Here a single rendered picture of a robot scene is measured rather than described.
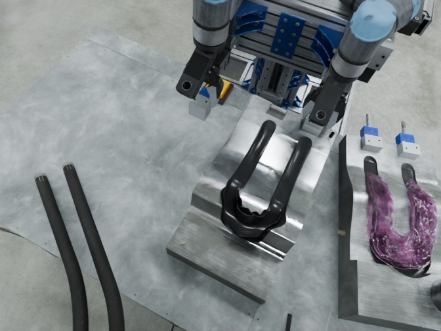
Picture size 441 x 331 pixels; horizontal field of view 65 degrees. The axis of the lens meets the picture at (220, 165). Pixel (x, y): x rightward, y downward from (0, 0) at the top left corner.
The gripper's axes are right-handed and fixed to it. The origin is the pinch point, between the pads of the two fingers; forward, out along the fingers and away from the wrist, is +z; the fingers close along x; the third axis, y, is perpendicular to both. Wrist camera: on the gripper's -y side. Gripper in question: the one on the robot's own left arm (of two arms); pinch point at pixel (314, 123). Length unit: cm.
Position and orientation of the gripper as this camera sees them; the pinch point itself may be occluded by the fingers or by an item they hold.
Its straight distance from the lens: 99.5
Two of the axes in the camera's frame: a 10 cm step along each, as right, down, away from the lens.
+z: -0.9, 4.6, 8.8
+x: -8.9, -4.4, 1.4
